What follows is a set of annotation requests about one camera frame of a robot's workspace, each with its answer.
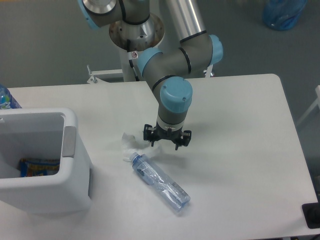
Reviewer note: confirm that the white plastic trash can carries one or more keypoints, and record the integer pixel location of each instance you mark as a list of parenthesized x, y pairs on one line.
[(44, 133)]

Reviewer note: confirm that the white paper tissue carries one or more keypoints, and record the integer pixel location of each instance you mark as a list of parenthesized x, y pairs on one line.
[(136, 144)]

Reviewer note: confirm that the blue labelled water bottle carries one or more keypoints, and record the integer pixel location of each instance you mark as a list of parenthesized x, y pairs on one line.
[(7, 101)]

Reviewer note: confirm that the black device at table edge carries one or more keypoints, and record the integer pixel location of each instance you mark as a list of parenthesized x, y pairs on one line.
[(311, 212)]

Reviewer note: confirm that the colourful snack wrapper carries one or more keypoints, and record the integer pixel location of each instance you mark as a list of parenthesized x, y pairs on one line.
[(34, 167)]

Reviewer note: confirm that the white frame at right edge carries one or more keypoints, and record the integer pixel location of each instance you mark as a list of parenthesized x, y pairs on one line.
[(314, 108)]

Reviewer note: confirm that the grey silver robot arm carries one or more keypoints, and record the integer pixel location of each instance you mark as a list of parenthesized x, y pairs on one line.
[(173, 94)]

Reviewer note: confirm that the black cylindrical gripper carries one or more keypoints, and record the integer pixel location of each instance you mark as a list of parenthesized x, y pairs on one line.
[(178, 137)]

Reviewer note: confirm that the blue plastic bag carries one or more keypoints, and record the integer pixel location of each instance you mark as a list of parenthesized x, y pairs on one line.
[(282, 15)]

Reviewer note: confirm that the clear blue plastic bottle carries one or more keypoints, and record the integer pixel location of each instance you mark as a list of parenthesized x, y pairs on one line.
[(175, 196)]

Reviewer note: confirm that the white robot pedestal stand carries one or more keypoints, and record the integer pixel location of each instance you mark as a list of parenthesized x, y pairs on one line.
[(130, 62)]

